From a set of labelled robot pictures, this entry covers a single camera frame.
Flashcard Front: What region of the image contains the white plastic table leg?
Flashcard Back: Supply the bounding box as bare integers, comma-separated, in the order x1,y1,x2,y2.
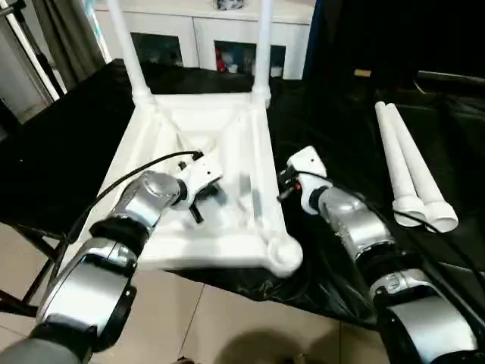
374,101,428,229
251,0,275,110
382,102,460,234
107,0,157,111

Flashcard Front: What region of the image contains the black plastic mat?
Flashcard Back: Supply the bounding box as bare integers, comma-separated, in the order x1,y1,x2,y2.
0,58,485,331

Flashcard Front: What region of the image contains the black box with gold label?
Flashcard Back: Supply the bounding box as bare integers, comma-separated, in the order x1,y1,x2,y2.
302,0,383,83

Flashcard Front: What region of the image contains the white glass-door cabinet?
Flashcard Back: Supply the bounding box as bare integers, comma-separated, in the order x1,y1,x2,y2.
94,0,316,81

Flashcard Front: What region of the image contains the dark grey bundle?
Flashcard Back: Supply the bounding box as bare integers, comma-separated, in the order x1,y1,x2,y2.
215,0,250,11

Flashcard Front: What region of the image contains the blue patterned white roll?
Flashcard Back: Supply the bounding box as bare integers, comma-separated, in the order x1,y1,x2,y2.
83,0,108,62

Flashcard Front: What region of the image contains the grey curtain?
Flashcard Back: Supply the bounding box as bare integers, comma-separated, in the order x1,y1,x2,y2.
33,0,111,89

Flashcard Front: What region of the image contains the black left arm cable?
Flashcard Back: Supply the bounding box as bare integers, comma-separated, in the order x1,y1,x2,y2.
48,150,206,291

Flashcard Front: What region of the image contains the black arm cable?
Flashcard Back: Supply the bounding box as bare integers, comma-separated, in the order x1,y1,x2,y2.
48,150,206,291
295,170,485,276

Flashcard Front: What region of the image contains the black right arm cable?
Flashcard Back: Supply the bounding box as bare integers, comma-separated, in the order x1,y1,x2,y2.
295,170,485,276

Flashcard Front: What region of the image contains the black metal table frame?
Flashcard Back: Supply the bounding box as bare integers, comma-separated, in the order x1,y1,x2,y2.
0,222,67,318

